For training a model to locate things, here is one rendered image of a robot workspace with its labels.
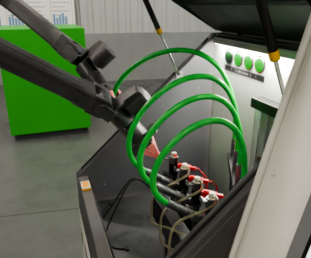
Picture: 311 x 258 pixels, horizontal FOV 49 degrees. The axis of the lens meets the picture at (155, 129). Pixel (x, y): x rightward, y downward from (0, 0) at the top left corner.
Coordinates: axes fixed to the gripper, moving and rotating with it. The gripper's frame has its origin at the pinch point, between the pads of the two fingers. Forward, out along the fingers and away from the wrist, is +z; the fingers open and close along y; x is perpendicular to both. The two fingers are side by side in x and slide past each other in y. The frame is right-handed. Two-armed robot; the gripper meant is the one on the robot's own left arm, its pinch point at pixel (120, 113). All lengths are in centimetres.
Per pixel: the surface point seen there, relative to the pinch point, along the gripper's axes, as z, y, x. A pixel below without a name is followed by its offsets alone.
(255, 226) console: 42, -29, -21
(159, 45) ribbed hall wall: -219, 606, 95
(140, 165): 18.7, -22.6, -5.9
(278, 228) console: 43, -33, -25
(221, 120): 22.2, -21.3, -26.7
